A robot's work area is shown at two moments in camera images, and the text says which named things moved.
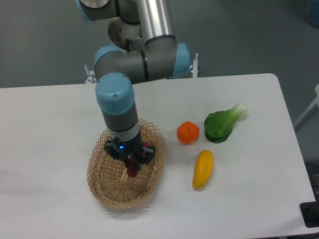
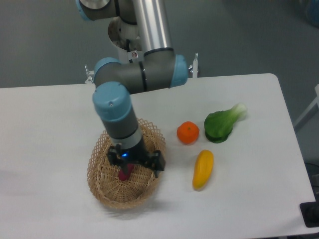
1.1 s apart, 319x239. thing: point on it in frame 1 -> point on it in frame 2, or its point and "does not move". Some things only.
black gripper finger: (149, 153) -> (156, 162)
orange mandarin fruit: (188, 132) does not move
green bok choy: (218, 125) does not move
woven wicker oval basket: (107, 175) does not move
